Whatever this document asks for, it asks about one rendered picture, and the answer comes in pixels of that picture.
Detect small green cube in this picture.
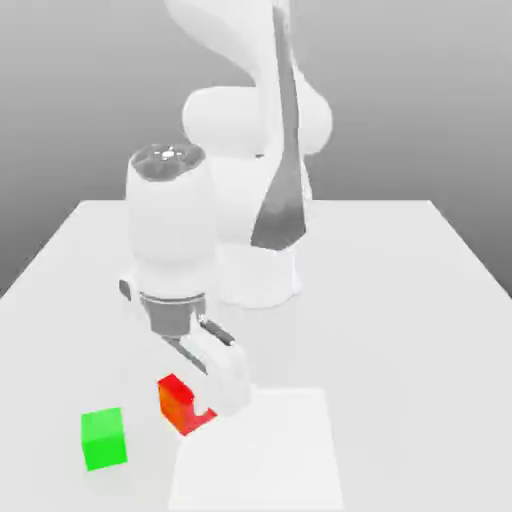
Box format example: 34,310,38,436
80,406,129,472

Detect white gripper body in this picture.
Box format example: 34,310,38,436
161,324,252,417

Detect small red cube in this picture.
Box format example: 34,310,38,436
157,373,219,437

